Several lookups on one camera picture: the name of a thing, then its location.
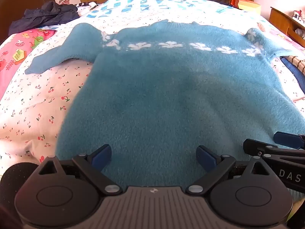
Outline orange box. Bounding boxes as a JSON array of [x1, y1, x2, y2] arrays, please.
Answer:
[[230, 0, 262, 15]]

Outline blue fuzzy flower-pattern sweater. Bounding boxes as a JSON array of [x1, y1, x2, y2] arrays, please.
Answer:
[[24, 20, 305, 204]]

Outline blue and white checked blanket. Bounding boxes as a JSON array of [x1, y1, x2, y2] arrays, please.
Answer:
[[87, 0, 235, 21]]

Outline wooden bedside cabinet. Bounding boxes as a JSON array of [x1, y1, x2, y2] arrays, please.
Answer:
[[269, 6, 305, 48]]

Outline dark navy jacket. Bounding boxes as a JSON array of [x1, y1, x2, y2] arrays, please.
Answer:
[[8, 1, 80, 36]]

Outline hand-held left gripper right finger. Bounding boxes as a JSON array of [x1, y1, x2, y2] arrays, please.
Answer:
[[186, 145, 271, 195]]

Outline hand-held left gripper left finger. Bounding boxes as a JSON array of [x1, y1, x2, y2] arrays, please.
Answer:
[[39, 144, 122, 195]]

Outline pink fruit-print pillow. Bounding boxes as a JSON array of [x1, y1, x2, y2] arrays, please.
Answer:
[[0, 27, 58, 99]]

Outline beige plaid cloth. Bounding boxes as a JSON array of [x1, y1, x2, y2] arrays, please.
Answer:
[[287, 56, 305, 75]]

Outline dark blue folded cloth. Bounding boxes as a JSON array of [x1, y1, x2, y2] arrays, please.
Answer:
[[279, 57, 305, 89]]

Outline small black and white item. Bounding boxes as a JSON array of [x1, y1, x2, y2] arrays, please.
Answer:
[[80, 2, 100, 10]]

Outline white cherry-print quilt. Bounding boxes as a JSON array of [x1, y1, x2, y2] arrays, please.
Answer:
[[0, 0, 305, 179]]

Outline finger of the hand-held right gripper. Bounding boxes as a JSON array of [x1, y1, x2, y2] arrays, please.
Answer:
[[273, 131, 305, 150], [243, 138, 274, 159]]

